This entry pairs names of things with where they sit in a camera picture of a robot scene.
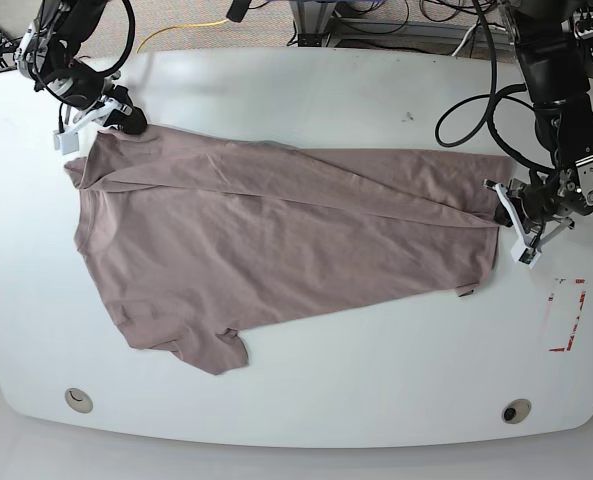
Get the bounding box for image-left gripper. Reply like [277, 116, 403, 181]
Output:
[43, 59, 148, 135]

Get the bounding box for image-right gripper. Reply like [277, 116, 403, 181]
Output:
[493, 155, 593, 235]

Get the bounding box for mauve T-shirt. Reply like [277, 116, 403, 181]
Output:
[65, 126, 513, 375]

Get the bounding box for red tape rectangle marker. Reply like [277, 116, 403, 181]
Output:
[543, 278, 588, 353]

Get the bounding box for image-left white wrist camera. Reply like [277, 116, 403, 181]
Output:
[53, 95, 132, 155]

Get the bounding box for yellow floor cable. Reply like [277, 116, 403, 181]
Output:
[136, 18, 233, 54]

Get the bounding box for right table cable grommet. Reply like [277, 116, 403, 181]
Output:
[501, 399, 532, 425]

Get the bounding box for table cable grommet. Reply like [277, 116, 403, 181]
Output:
[64, 388, 93, 414]
[501, 399, 532, 425]

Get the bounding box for aluminium frame stand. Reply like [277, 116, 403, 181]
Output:
[288, 1, 342, 48]

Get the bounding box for left table cable grommet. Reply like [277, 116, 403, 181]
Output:
[64, 388, 93, 414]

